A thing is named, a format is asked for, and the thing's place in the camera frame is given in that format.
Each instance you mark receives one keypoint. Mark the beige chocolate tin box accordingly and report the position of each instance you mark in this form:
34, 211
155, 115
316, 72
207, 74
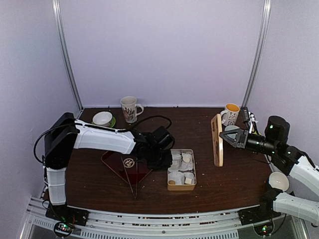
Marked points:
172, 169

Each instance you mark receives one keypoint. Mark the dark red lacquer tray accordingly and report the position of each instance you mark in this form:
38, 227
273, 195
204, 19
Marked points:
113, 161

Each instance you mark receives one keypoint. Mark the brown round chocolate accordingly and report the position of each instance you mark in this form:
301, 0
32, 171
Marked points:
172, 182

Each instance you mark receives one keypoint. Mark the white square chocolate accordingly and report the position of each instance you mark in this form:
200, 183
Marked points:
175, 163

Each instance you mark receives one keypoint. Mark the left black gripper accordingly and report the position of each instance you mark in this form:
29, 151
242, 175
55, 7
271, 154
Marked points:
167, 163

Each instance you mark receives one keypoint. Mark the aluminium frame post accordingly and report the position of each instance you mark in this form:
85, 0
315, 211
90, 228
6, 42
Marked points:
264, 26
67, 62

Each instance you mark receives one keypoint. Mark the white rectangular chocolate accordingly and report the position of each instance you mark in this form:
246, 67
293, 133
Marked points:
188, 181

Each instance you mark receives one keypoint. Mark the white round chocolate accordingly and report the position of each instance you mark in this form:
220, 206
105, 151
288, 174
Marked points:
186, 158

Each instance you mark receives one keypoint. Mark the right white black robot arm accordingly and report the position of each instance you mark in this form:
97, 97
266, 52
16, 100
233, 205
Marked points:
289, 160

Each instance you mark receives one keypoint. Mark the white paper cup liner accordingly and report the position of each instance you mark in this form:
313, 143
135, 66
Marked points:
177, 156
186, 166
177, 177
189, 175

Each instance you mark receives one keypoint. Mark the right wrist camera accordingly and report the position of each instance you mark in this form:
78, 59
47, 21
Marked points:
248, 118

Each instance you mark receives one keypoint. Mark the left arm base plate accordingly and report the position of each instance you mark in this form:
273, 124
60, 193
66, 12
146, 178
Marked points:
68, 214

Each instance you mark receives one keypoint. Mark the beige illustrated tin lid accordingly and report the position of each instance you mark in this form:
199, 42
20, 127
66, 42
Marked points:
217, 141

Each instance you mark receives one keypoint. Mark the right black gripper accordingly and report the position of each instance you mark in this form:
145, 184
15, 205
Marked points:
240, 141

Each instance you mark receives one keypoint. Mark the white teacup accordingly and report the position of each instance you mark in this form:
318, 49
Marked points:
102, 119

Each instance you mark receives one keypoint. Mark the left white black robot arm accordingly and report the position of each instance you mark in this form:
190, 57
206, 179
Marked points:
69, 133

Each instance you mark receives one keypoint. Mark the black tongs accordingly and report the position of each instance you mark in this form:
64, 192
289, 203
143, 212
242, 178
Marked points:
129, 172

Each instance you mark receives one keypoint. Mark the pale blue bowl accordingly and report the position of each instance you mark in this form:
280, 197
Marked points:
229, 128

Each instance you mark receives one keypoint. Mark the white bowl near right base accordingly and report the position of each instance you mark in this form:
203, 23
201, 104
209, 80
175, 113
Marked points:
278, 180

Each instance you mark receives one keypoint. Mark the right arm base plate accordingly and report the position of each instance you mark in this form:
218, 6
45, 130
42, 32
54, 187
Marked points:
256, 214

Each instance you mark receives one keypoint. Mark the right aluminium frame post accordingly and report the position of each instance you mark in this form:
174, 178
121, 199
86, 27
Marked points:
264, 26

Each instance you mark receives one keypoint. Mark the left aluminium frame post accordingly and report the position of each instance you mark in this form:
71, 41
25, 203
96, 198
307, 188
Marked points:
67, 62

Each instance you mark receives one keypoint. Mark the green saucer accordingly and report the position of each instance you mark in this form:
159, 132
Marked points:
113, 122

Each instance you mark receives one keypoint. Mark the front aluminium rail frame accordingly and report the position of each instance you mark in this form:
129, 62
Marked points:
111, 225

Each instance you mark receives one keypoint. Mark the tall floral beige mug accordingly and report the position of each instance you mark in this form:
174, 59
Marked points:
131, 109

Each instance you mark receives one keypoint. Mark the white mug yellow interior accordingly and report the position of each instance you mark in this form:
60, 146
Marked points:
230, 114

